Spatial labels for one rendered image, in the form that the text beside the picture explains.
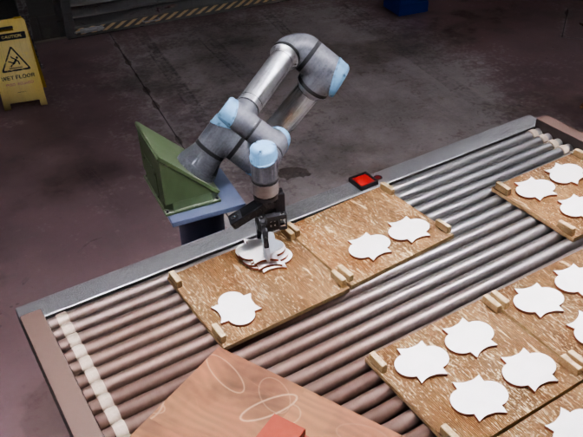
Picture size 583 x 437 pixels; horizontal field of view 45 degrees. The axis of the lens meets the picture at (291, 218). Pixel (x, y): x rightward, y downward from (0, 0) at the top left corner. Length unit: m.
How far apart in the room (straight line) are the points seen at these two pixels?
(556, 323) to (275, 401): 0.81
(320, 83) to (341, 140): 2.39
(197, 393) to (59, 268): 2.25
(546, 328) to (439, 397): 0.39
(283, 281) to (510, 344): 0.65
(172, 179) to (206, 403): 1.01
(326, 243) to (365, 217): 0.19
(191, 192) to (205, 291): 0.53
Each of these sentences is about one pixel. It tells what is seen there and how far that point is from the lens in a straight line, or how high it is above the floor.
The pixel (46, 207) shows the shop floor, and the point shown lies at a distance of 4.31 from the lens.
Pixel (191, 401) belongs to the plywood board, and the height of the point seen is 1.04.
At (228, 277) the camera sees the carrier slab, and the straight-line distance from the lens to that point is 2.10.
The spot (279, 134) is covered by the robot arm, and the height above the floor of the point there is 1.30.
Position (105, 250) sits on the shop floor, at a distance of 3.86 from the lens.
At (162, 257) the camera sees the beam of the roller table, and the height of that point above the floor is 0.91.
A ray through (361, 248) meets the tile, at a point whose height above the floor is 0.95.
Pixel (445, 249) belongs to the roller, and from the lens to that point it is 2.25.
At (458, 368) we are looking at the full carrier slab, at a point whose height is 0.94.
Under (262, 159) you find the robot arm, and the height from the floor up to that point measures 1.31.
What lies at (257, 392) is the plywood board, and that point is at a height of 1.04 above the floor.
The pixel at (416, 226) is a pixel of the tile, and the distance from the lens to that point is 2.28.
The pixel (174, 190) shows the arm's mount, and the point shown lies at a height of 0.96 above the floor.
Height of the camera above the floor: 2.29
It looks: 36 degrees down
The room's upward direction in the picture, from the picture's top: 2 degrees counter-clockwise
